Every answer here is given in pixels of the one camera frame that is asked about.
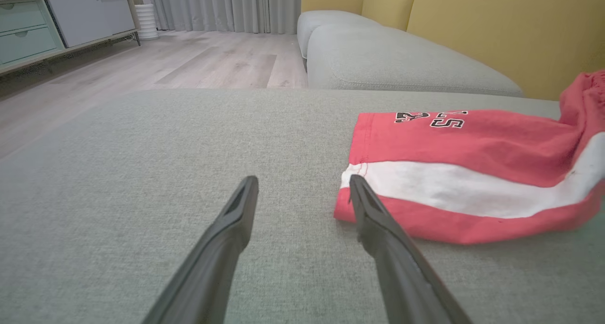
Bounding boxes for long grey sofa seat cushion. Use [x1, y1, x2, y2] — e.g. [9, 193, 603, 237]
[306, 23, 526, 98]

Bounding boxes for short grey sofa seat cushion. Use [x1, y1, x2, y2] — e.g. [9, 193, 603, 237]
[296, 10, 382, 60]

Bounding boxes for grey cabinet door panel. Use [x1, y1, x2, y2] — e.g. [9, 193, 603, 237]
[46, 0, 137, 48]

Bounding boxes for low wooden media cabinet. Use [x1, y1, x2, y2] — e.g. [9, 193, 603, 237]
[0, 0, 142, 77]

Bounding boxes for grey fabric sofa ottoman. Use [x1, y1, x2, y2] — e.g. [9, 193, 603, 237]
[0, 88, 605, 324]

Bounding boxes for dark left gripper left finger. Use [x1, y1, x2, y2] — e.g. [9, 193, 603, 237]
[142, 175, 260, 324]

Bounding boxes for grey pleated curtain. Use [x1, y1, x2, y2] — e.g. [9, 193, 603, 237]
[146, 0, 303, 35]

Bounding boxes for red shorts with white stripe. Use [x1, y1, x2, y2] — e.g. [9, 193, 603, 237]
[333, 69, 605, 245]

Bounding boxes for green cabinet drawer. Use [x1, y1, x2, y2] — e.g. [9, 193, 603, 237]
[0, 0, 49, 34]
[0, 25, 64, 65]

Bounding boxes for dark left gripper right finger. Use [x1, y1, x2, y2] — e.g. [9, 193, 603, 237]
[348, 174, 473, 324]

